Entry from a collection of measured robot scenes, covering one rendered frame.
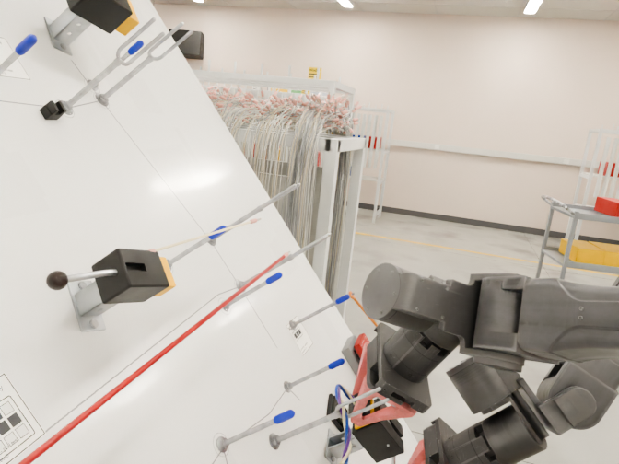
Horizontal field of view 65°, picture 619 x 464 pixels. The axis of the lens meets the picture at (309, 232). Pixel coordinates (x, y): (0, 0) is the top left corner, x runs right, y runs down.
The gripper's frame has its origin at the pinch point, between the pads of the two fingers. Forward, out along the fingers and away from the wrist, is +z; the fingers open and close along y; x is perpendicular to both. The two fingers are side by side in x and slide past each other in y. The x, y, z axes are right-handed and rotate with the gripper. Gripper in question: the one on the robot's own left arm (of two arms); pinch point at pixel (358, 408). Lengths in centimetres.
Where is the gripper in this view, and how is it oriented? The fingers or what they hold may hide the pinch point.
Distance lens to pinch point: 63.4
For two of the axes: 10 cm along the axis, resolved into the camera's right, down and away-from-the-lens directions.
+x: 8.5, 5.1, 1.5
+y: -1.0, 4.4, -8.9
